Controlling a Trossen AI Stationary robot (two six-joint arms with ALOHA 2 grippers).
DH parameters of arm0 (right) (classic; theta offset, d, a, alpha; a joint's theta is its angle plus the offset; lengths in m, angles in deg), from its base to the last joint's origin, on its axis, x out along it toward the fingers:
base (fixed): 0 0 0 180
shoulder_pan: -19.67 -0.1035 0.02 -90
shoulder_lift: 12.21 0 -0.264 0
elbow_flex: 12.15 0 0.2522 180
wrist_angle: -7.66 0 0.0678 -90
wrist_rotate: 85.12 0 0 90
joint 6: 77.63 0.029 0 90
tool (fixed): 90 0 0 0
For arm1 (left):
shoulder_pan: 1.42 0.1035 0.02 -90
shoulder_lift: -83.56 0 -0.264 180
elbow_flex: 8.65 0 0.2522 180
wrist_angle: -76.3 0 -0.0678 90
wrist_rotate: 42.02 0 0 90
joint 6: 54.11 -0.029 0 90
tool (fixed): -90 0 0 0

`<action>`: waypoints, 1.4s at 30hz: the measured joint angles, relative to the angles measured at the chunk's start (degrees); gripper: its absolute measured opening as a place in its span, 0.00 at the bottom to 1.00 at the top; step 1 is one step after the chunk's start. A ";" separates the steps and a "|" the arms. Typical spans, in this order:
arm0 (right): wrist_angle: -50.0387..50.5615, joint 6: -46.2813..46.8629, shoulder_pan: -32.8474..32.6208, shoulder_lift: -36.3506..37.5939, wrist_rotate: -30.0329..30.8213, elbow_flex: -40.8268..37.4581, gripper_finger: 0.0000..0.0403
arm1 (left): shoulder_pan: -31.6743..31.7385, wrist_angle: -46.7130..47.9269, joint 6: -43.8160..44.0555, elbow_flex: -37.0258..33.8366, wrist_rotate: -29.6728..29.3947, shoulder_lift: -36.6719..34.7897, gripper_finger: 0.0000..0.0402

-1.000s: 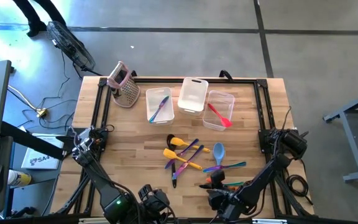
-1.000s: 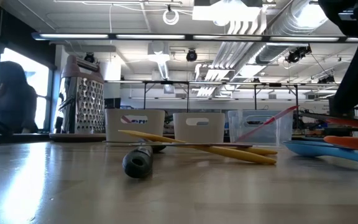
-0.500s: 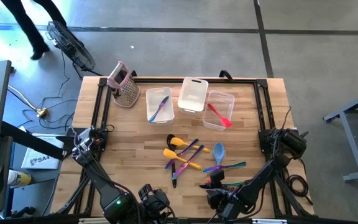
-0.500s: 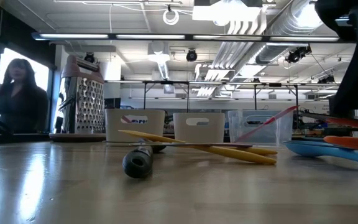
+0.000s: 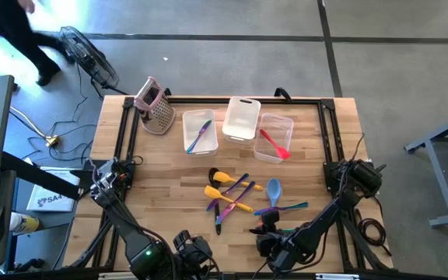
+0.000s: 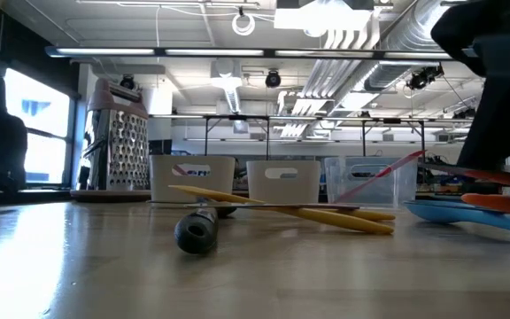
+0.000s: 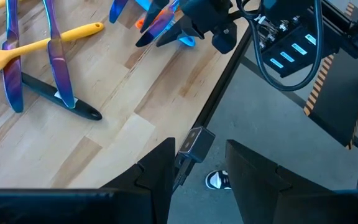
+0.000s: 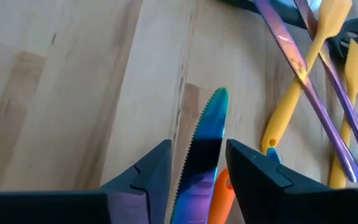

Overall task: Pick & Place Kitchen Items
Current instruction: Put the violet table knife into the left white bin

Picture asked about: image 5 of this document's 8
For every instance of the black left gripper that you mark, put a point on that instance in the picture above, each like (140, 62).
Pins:
(193, 253)

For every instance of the opaque white plastic bin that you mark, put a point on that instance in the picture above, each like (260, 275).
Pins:
(241, 120)

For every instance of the black floor fan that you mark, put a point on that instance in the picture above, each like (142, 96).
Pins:
(92, 62)

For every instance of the yellow can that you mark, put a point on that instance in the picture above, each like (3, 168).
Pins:
(25, 223)

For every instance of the translucent white plastic bin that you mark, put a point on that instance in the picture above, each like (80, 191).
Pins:
(208, 136)

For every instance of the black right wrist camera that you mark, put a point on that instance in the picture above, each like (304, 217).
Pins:
(270, 217)

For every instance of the steel box grater pink top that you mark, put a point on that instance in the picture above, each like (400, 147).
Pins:
(158, 116)

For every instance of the black aluminium table frame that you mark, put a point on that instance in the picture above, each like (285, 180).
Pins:
(305, 101)

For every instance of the blue silicone spoon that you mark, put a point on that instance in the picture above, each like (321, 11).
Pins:
(274, 190)

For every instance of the person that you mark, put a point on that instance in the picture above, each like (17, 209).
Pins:
(10, 27)

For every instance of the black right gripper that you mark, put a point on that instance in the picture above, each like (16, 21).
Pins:
(267, 243)

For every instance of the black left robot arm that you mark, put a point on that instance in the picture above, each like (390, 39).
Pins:
(130, 233)

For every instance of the yellow power plug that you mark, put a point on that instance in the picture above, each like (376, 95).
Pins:
(52, 141)

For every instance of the black desk beam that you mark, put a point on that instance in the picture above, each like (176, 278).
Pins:
(41, 177)

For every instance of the grey metal stand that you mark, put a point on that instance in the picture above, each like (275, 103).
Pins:
(439, 183)

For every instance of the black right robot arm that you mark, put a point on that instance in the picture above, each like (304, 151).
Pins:
(317, 229)

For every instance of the clear plastic bin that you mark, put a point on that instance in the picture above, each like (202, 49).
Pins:
(282, 124)

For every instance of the silver metal bracket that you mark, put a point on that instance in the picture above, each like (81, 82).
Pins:
(115, 276)
(337, 277)

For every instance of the person's hand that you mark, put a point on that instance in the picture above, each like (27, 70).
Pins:
(26, 5)

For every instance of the white printed booklet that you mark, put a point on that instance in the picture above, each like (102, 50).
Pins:
(53, 194)

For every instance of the red silicone spatula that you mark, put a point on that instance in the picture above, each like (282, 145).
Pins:
(282, 152)

